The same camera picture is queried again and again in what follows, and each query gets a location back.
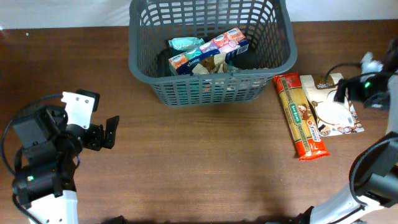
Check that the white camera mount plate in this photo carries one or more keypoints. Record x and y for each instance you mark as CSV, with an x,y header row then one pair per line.
x,y
79,108

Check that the Kleenex tissue pack box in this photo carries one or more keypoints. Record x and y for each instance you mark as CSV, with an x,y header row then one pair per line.
x,y
225,46

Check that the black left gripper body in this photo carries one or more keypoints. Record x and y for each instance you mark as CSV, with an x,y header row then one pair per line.
x,y
94,137

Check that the beige pouch white contents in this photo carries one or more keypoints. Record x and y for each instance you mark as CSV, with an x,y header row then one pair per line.
x,y
333,118

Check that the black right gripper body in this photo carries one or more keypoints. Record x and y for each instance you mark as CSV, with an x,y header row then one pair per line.
x,y
343,89

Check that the grey plastic basket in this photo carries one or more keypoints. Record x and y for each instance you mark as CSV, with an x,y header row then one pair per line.
x,y
271,47

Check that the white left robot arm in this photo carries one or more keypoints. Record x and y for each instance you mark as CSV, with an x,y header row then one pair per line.
x,y
45,187

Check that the beige pouch chocolate contents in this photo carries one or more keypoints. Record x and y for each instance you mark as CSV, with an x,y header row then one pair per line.
x,y
210,66

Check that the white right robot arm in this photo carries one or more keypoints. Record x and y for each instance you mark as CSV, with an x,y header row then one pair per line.
x,y
372,182

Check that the San Remo spaghetti packet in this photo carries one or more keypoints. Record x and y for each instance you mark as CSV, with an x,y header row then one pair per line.
x,y
303,128

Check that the light teal snack wrapper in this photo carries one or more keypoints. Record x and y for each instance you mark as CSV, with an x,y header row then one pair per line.
x,y
185,43

